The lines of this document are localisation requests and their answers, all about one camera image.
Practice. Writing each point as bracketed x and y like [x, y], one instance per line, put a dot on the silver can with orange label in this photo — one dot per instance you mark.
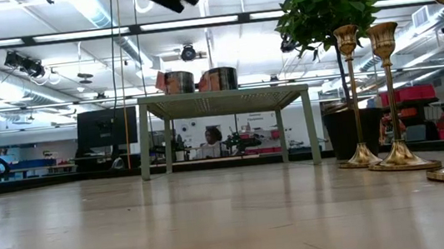
[179, 83]
[223, 79]

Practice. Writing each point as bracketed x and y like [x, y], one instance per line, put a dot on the black background robot arm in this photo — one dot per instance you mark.
[242, 141]

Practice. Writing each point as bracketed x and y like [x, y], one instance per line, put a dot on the black overhead beam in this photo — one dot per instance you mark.
[133, 30]

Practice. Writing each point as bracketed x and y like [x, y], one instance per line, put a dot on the green perforated metal shelf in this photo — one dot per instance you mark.
[223, 101]

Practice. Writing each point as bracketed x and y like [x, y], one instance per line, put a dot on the red storage bins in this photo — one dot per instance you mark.
[409, 94]

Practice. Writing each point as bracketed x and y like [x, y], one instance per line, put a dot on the black monitor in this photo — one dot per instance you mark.
[105, 127]

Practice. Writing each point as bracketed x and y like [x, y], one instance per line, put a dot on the person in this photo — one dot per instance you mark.
[211, 136]

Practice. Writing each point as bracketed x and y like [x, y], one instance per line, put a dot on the black ceiling spotlight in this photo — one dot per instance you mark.
[24, 63]

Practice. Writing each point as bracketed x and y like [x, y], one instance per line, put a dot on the black plant pot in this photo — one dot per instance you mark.
[342, 136]

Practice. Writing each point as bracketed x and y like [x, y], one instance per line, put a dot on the black ceiling camera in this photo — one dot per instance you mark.
[288, 43]
[188, 53]

